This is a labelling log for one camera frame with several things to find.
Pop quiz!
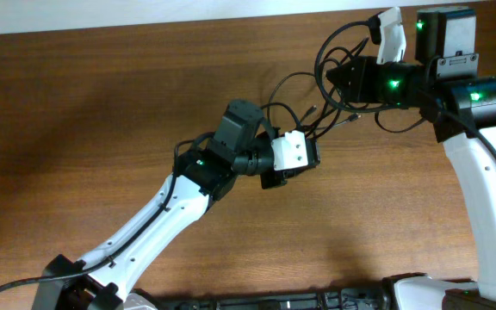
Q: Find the black cable small plug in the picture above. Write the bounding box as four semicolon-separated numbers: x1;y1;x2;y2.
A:
263;71;361;140

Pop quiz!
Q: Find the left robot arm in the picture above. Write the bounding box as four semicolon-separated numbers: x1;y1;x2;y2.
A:
33;100;320;309

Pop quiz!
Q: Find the black USB cable blue plug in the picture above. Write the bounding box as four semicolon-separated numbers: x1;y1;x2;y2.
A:
305;37;369;137

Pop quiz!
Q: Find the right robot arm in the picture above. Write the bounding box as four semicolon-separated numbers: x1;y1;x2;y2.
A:
314;6;496;309

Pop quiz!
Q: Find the left camera cable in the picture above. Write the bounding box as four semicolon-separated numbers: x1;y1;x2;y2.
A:
0;101;305;310

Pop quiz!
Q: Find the right camera cable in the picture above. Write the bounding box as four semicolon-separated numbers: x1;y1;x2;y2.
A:
314;20;496;208

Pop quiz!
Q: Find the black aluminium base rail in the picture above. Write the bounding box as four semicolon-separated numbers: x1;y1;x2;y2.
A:
127;275;395;310

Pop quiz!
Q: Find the camera cable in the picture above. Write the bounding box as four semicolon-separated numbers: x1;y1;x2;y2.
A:
314;20;496;208
0;101;305;310

